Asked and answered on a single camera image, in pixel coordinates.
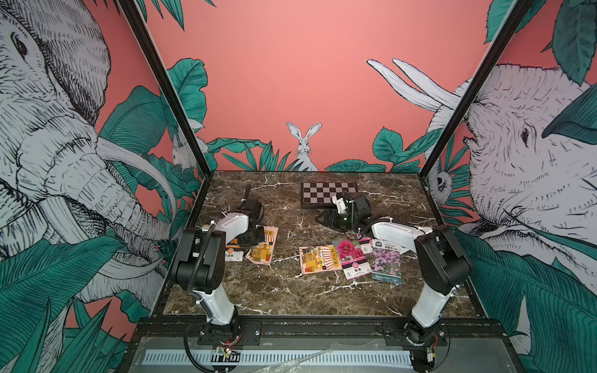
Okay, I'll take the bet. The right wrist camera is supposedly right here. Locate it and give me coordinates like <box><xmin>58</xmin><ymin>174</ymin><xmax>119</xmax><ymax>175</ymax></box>
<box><xmin>332</xmin><ymin>195</ymin><xmax>348</xmax><ymax>214</ymax></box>

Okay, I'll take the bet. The white slotted vent strip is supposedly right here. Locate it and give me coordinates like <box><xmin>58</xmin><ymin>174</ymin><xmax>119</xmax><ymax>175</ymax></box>
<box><xmin>141</xmin><ymin>349</ymin><xmax>414</xmax><ymax>368</ymax></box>

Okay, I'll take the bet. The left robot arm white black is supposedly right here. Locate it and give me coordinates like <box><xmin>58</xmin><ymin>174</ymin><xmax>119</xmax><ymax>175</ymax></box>
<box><xmin>173</xmin><ymin>184</ymin><xmax>265</xmax><ymax>327</ymax></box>

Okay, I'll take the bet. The black frame post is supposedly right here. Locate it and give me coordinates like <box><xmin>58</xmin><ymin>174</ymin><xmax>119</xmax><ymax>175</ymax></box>
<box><xmin>419</xmin><ymin>0</ymin><xmax>535</xmax><ymax>179</ymax></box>
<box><xmin>116</xmin><ymin>0</ymin><xmax>213</xmax><ymax>177</ymax></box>

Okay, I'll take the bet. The sunflower shop seed packet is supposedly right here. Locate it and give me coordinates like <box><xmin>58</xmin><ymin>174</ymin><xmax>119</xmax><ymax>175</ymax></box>
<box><xmin>299</xmin><ymin>246</ymin><xmax>342</xmax><ymax>274</ymax></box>
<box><xmin>246</xmin><ymin>226</ymin><xmax>278</xmax><ymax>266</ymax></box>

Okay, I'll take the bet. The clear plastic wrap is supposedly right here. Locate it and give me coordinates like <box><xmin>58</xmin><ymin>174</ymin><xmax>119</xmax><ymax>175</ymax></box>
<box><xmin>255</xmin><ymin>349</ymin><xmax>333</xmax><ymax>373</ymax></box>

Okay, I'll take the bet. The purple flower seed packet front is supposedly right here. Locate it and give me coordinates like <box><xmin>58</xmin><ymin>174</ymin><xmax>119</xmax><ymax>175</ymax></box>
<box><xmin>371</xmin><ymin>239</ymin><xmax>403</xmax><ymax>285</ymax></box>

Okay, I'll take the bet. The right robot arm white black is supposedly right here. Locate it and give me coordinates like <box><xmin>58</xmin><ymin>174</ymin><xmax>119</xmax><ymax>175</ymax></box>
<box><xmin>316</xmin><ymin>193</ymin><xmax>473</xmax><ymax>329</ymax></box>

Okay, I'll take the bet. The right black frame post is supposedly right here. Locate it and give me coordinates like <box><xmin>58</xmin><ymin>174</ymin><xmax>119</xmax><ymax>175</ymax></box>
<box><xmin>419</xmin><ymin>0</ymin><xmax>535</xmax><ymax>179</ymax></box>

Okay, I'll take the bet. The left black frame post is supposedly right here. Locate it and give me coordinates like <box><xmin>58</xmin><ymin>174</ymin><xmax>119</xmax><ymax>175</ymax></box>
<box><xmin>116</xmin><ymin>0</ymin><xmax>213</xmax><ymax>177</ymax></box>

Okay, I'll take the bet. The pink flower seed packet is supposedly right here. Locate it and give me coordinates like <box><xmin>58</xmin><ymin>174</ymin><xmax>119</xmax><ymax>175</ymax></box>
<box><xmin>332</xmin><ymin>239</ymin><xmax>373</xmax><ymax>280</ymax></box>
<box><xmin>359</xmin><ymin>238</ymin><xmax>373</xmax><ymax>254</ymax></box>

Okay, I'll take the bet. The purple flower seed packet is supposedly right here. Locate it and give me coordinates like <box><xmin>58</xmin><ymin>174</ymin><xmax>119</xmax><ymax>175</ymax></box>
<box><xmin>371</xmin><ymin>239</ymin><xmax>403</xmax><ymax>285</ymax></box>
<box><xmin>390</xmin><ymin>239</ymin><xmax>414</xmax><ymax>255</ymax></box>

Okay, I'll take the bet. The checkered chess board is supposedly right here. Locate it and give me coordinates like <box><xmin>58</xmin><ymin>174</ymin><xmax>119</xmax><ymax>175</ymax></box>
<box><xmin>301</xmin><ymin>182</ymin><xmax>359</xmax><ymax>209</ymax></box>

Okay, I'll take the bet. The black front mounting rail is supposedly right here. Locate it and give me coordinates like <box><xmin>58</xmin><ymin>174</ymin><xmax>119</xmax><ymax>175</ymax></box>
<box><xmin>131</xmin><ymin>315</ymin><xmax>507</xmax><ymax>349</ymax></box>

